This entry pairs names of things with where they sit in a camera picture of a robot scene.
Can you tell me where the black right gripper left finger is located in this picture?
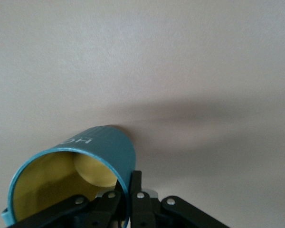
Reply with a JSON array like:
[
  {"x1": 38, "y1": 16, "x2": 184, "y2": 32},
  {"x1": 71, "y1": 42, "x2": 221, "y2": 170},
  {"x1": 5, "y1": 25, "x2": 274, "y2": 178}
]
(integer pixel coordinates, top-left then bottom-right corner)
[{"x1": 7, "y1": 184, "x2": 123, "y2": 228}]

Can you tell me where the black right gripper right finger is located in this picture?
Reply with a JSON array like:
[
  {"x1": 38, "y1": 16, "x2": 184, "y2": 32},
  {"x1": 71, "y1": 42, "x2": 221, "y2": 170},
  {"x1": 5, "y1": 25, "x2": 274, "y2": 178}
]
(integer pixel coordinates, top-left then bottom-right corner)
[{"x1": 129, "y1": 170, "x2": 228, "y2": 228}]

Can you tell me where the teal mug yellow inside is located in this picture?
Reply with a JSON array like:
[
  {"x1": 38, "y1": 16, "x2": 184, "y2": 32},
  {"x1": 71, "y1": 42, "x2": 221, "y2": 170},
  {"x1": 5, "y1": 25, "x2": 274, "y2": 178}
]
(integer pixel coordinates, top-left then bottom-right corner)
[{"x1": 0, "y1": 124, "x2": 136, "y2": 228}]

